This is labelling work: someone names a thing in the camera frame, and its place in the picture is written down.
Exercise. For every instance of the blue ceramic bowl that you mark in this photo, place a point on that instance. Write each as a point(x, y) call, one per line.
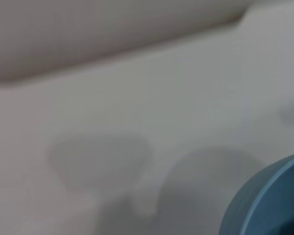
point(276, 200)

